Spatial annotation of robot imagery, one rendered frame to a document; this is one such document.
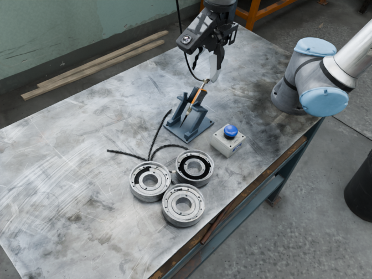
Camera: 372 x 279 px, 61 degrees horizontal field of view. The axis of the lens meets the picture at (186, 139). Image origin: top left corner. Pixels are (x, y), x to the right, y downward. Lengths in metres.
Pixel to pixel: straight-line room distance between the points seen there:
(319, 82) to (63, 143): 0.72
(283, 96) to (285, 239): 0.90
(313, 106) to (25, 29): 1.83
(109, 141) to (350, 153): 1.74
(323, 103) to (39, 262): 0.80
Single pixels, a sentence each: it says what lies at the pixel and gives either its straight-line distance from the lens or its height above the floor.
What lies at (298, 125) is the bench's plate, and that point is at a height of 0.80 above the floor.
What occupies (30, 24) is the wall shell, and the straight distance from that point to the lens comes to 2.31.
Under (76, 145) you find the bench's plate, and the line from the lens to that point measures 0.96.
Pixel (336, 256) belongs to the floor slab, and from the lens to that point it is 1.87.
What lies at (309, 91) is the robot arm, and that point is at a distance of 0.93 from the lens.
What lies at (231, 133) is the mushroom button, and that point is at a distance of 0.90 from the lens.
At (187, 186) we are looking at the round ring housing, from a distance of 0.82.
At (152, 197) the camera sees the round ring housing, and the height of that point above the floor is 0.83.
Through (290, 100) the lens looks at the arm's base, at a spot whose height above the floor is 0.85.
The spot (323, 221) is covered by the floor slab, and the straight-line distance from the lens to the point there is 1.94.
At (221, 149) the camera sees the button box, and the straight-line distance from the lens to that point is 0.93.
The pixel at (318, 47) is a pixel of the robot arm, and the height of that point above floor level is 1.03.
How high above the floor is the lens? 1.52
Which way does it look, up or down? 49 degrees down
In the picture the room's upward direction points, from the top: 8 degrees clockwise
